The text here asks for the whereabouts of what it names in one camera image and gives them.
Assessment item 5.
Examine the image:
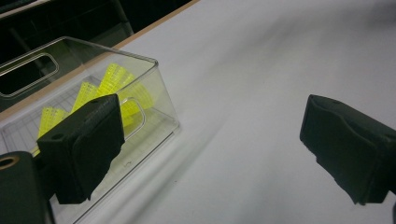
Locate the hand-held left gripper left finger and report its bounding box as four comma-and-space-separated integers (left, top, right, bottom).
36, 92, 126, 205

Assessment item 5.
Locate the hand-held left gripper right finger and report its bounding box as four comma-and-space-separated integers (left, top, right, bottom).
299, 93, 396, 206

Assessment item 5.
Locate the clear plastic box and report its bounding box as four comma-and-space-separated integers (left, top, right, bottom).
0, 35, 181, 224

